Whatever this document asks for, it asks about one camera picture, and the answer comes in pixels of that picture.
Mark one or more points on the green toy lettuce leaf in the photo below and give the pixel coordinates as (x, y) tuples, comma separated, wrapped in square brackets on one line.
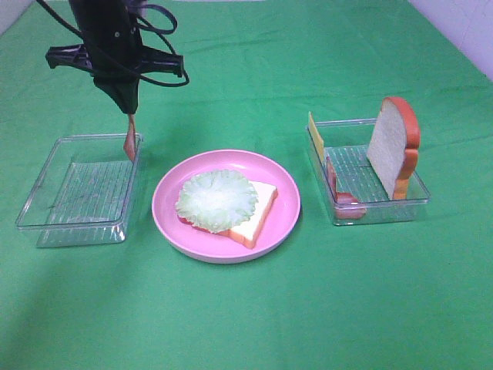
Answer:
[(217, 200)]

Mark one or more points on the clear plastic tray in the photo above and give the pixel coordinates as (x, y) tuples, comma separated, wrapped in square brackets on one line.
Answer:
[(345, 142), (83, 194)]

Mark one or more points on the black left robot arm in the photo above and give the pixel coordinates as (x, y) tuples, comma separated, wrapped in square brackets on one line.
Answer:
[(123, 42)]

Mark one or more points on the right clear plastic tray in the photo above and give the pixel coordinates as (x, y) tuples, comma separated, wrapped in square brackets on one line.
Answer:
[(345, 142)]

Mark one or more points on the pink round plate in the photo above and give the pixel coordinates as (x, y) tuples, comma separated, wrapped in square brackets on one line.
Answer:
[(214, 248)]

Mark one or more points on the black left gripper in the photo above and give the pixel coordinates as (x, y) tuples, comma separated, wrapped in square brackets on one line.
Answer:
[(117, 61)]

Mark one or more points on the toy bread slice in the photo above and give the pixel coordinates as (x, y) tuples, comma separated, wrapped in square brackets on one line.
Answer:
[(394, 145), (248, 231)]

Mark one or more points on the yellow toy cheese slice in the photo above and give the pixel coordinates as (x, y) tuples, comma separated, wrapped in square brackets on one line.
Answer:
[(316, 138)]

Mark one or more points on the toy bacon strip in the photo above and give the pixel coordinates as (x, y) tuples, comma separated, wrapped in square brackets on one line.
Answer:
[(346, 208), (129, 145)]

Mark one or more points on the green tablecloth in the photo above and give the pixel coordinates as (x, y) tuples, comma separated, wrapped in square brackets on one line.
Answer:
[(412, 295)]

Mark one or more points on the left clear plastic tray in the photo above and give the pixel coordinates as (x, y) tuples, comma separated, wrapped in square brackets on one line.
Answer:
[(83, 194)]

